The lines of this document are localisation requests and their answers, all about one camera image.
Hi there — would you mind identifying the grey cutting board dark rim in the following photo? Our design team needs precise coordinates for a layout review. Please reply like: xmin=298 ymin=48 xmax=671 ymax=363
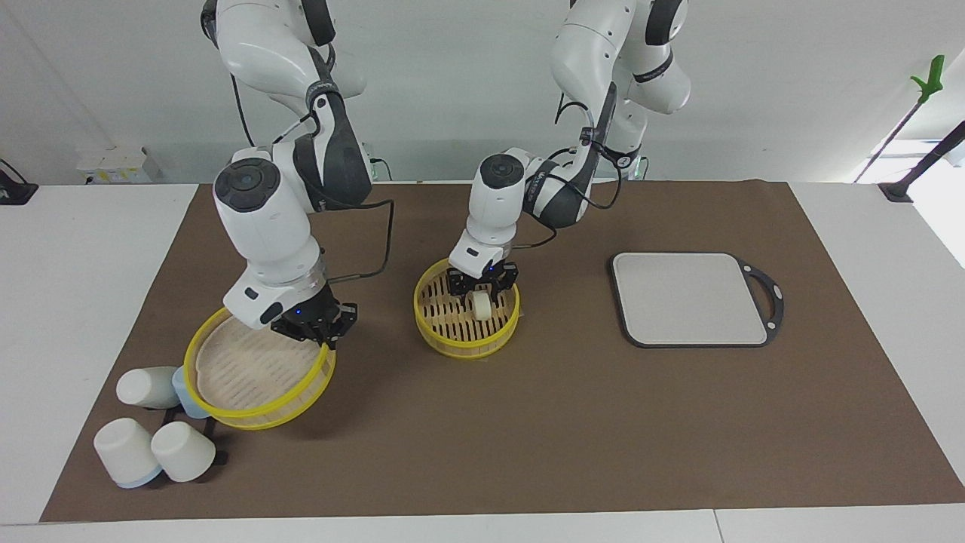
xmin=609 ymin=252 xmax=785 ymax=349

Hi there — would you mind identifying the green clamp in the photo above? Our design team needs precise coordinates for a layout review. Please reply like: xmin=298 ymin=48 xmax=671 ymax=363
xmin=909 ymin=54 xmax=946 ymax=105

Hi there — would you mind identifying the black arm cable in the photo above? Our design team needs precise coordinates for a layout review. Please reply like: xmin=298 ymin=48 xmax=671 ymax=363
xmin=326 ymin=199 xmax=396 ymax=281
xmin=519 ymin=102 xmax=623 ymax=250

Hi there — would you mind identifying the yellow-rimmed steamer lid tray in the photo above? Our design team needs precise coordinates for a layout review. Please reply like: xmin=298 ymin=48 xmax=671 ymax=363
xmin=184 ymin=305 xmax=338 ymax=431

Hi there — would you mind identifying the black table clamp mount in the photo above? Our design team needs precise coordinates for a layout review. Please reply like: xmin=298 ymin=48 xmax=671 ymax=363
xmin=0 ymin=158 xmax=38 ymax=206

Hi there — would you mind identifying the cream plastic cup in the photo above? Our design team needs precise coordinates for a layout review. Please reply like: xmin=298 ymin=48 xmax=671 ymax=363
xmin=151 ymin=421 xmax=217 ymax=483

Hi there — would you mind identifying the white perforated steamer liner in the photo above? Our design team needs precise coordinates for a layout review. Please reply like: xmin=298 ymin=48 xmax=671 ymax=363
xmin=196 ymin=317 xmax=329 ymax=408

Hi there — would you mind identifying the white plastic cup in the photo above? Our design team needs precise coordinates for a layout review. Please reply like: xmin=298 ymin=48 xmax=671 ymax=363
xmin=116 ymin=366 xmax=182 ymax=410

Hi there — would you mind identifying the brown table mat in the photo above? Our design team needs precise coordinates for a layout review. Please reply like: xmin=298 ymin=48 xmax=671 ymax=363
xmin=39 ymin=179 xmax=965 ymax=523

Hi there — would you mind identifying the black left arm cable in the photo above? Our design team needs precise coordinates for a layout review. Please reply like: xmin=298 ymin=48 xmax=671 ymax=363
xmin=519 ymin=102 xmax=623 ymax=250

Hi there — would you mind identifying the yellow-rimmed bamboo steamer basket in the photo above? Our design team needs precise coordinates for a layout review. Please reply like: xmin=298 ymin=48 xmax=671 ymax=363
xmin=413 ymin=258 xmax=522 ymax=360

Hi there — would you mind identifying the white power strip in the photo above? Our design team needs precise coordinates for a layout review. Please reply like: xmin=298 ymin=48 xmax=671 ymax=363
xmin=77 ymin=147 xmax=163 ymax=184

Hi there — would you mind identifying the thin black rod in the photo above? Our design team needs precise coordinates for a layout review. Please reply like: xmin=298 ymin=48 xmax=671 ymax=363
xmin=854 ymin=100 xmax=924 ymax=184

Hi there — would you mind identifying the light blue plastic cup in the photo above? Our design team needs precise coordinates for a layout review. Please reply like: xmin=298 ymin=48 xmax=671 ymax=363
xmin=172 ymin=367 xmax=212 ymax=420

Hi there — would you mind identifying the white cup with blue rim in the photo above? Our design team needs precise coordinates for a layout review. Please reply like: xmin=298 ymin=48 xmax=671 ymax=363
xmin=93 ymin=418 xmax=163 ymax=489

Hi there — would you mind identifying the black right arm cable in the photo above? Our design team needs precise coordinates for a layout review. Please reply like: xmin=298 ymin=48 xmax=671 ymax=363
xmin=326 ymin=199 xmax=396 ymax=281

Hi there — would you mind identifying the black stand with foot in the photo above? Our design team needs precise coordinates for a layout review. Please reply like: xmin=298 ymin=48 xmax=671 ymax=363
xmin=878 ymin=119 xmax=965 ymax=203

